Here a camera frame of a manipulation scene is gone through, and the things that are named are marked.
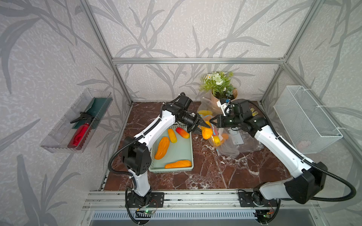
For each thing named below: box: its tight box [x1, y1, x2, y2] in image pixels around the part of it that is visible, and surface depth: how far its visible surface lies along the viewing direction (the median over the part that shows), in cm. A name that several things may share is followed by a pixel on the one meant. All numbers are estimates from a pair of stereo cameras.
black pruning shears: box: [70, 111, 95, 124], surface depth 67 cm
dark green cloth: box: [72, 96, 114, 130], surface depth 67 cm
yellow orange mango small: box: [167, 128, 178, 144], surface depth 97 cm
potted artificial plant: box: [199, 71, 239, 104], surface depth 97 cm
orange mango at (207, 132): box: [201, 120, 214, 140], surface depth 72 cm
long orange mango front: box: [164, 160, 192, 169], surface depth 83 cm
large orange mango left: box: [154, 136, 171, 161], surface depth 90 cm
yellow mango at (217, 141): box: [213, 135, 221, 147], surface depth 81 cm
